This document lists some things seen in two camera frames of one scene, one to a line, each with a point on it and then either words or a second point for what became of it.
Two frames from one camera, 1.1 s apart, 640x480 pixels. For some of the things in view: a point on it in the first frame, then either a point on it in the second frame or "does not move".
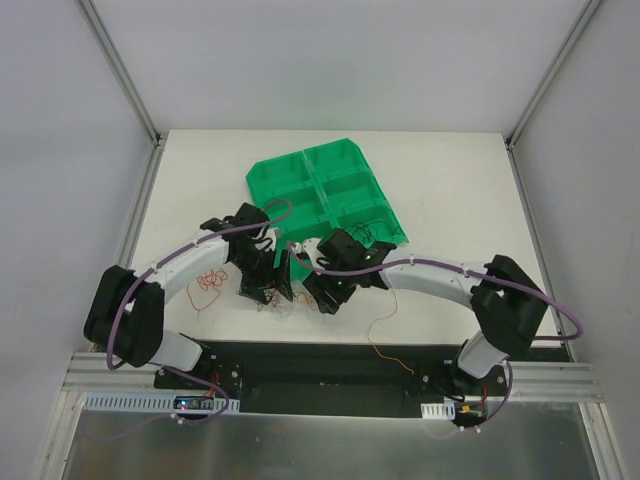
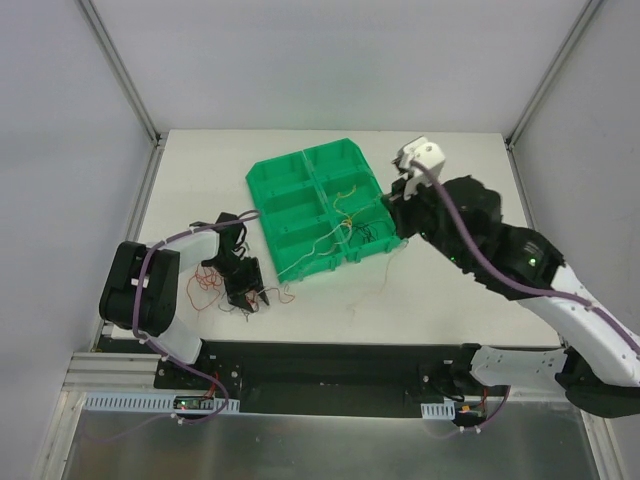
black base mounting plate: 337,379 does not move
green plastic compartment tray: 352,195 does not move
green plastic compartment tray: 287,190 does not move
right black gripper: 320,288 → 400,211
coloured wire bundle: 284,310 → 226,306
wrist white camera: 309,245 → 416,175
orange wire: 368,332 → 340,196
